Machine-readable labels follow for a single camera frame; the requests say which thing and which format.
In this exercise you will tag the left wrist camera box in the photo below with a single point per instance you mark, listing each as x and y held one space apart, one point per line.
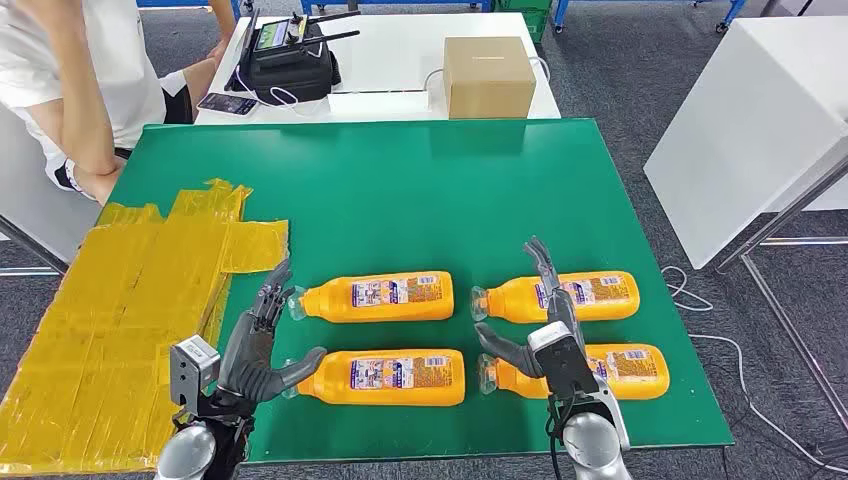
192 368

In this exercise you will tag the person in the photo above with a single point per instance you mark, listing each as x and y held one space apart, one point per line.
112 66

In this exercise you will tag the white side table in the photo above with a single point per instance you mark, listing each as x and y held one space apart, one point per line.
33 199

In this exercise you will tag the yellow taped cardboard sheet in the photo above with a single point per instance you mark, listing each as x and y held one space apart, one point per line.
99 331

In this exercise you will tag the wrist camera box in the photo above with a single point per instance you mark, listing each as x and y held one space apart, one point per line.
563 371
192 368

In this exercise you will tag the white table with metal legs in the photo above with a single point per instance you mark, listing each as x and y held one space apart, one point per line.
748 132

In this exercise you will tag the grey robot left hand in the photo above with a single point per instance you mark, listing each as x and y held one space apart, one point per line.
248 371

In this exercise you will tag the black carry bag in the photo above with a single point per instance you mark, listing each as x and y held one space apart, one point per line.
291 79

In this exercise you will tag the green plastic crate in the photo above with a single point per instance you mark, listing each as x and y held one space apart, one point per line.
533 20

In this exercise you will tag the black smartphone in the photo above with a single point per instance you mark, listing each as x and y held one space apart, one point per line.
228 104

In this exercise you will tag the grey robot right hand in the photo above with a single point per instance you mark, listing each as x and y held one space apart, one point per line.
507 354

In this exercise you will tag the blue metal rack frame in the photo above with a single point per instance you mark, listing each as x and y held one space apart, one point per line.
397 2
560 13
166 2

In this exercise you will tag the person's right forearm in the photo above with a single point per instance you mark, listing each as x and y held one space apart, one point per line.
79 119

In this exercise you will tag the black remote controller with screen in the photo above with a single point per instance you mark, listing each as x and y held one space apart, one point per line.
275 33

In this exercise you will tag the orange detergent bottle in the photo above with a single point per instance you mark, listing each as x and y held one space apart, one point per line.
331 301
510 305
649 391
331 387

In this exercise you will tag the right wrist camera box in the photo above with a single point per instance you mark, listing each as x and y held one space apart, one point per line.
563 371

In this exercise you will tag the brown cardboard box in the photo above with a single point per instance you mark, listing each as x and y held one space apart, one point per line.
487 86

